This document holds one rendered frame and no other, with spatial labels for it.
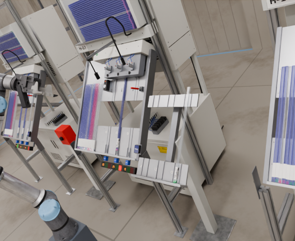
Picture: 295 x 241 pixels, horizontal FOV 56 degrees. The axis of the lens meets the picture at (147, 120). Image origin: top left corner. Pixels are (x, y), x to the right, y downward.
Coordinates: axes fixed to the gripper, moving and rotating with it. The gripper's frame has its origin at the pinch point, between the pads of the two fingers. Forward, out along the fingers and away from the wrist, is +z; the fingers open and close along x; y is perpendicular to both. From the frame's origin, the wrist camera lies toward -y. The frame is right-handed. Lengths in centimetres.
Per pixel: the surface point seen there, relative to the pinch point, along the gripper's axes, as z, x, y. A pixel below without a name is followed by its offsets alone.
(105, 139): 14, 60, -23
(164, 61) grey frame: 45, 52, 36
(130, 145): 36, 46, -21
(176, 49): 49, 69, 49
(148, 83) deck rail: 39, 45, 20
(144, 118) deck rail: 41, 43, -2
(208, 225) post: 96, 64, -64
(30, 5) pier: -392, 529, 197
